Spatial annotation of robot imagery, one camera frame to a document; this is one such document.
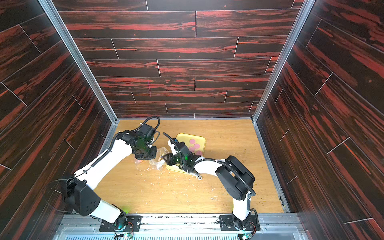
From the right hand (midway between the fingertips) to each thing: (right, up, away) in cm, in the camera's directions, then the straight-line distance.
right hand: (168, 154), depth 90 cm
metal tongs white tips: (+19, -13, -2) cm, 23 cm away
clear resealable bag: (-5, -4, -5) cm, 9 cm away
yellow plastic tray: (+9, +9, +17) cm, 22 cm away
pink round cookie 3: (+19, 0, +10) cm, 22 cm away
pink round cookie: (+15, +7, +17) cm, 24 cm away
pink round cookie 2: (+18, +4, +15) cm, 23 cm away
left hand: (-6, 0, -9) cm, 11 cm away
